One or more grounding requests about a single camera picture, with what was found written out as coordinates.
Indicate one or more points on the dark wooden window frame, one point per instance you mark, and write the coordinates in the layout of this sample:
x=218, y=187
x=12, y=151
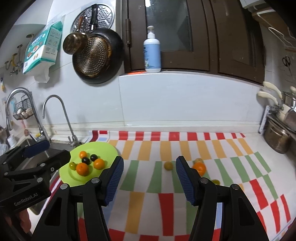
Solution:
x=208, y=34

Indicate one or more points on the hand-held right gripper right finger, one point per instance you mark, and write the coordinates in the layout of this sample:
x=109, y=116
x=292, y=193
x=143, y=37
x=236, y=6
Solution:
x=185, y=180

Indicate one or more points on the garlic bulbs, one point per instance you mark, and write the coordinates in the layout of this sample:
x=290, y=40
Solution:
x=25, y=113

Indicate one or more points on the green plate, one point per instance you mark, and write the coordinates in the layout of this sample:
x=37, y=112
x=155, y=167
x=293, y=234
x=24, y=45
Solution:
x=108, y=150

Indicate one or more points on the steel sink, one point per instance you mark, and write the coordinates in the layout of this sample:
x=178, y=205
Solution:
x=55, y=148

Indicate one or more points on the large orange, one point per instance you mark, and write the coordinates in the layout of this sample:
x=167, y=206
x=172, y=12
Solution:
x=82, y=169
x=200, y=168

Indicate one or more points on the striped colourful cloth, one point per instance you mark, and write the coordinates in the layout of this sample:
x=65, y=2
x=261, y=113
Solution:
x=148, y=176

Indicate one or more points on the slim steel faucet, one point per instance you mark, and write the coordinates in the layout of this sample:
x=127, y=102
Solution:
x=53, y=96

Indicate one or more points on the white plastic bag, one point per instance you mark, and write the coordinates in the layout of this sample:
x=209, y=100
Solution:
x=42, y=75

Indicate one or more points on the speckled copper pan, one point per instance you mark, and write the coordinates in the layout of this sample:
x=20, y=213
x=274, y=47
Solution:
x=92, y=58

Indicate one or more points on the black scissors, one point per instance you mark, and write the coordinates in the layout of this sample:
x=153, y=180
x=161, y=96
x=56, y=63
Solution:
x=286, y=61

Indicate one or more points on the small copper pot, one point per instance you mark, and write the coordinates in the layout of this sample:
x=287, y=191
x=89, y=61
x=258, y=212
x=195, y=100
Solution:
x=74, y=42

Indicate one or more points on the green tomato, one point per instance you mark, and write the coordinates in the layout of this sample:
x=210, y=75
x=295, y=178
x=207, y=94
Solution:
x=73, y=166
x=216, y=182

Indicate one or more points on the yellow wall hooks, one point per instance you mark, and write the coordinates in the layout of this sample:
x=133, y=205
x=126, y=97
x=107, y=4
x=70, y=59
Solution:
x=13, y=62

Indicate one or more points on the brown kiwi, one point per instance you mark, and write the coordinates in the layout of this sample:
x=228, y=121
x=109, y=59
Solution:
x=168, y=166
x=198, y=160

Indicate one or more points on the dark plum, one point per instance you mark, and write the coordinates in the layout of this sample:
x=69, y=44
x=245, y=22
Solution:
x=93, y=157
x=86, y=160

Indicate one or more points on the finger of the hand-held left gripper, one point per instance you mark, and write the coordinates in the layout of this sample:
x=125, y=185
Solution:
x=57, y=158
x=37, y=147

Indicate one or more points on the blue soap pump bottle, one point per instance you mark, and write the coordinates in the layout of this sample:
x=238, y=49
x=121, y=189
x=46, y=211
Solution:
x=152, y=53

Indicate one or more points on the large steel pot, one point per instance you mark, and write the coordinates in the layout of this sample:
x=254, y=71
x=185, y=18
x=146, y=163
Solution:
x=277, y=139

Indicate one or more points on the medium orange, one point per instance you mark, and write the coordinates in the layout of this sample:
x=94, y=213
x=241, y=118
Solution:
x=99, y=163

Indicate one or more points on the person's left hand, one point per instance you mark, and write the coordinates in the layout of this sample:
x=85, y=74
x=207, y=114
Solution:
x=23, y=221

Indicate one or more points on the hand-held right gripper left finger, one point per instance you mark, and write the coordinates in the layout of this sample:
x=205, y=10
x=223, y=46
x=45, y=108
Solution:
x=114, y=180

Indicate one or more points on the black frying pan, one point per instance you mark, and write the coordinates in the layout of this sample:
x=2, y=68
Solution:
x=115, y=64

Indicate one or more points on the small orange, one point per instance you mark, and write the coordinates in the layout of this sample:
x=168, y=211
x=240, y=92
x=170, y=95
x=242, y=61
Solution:
x=82, y=154

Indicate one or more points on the teal bag dispenser box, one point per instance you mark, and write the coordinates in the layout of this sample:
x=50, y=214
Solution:
x=41, y=51

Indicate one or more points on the large steel pull-down faucet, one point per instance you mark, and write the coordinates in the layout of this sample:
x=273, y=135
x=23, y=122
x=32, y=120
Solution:
x=18, y=90

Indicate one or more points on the round metal steamer plate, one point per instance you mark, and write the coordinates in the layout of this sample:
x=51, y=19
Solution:
x=104, y=14

